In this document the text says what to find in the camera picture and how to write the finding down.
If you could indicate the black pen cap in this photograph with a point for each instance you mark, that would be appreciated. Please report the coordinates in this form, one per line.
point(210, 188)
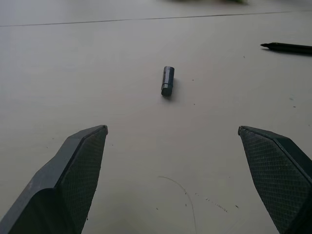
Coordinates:
point(167, 81)

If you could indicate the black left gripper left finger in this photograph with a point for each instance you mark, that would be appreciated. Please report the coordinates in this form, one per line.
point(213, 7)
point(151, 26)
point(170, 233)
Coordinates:
point(61, 185)

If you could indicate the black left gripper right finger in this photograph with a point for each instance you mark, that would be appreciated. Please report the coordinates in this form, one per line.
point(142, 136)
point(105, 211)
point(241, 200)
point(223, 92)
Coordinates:
point(280, 175)

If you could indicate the black marker pen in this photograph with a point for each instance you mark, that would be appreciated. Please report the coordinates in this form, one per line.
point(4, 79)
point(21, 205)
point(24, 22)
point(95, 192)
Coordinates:
point(287, 47)

